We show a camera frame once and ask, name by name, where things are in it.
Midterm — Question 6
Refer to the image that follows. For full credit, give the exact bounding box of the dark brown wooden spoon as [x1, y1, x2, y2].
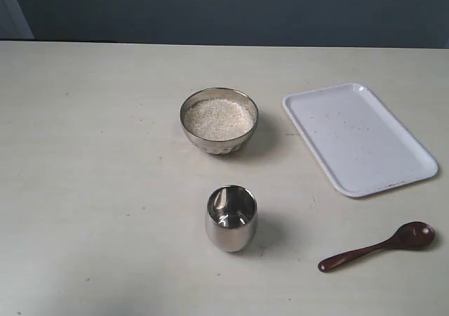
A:
[317, 221, 436, 272]

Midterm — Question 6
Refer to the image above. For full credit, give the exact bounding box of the steel bowl of rice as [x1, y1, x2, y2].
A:
[180, 87, 259, 154]

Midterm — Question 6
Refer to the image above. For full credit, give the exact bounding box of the white cooked rice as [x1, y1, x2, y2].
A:
[184, 98, 254, 141]

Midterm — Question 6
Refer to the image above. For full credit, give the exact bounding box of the steel cup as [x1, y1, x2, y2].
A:
[205, 185, 258, 253]

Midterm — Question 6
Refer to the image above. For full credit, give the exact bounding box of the white rectangular tray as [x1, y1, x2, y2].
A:
[283, 83, 438, 198]

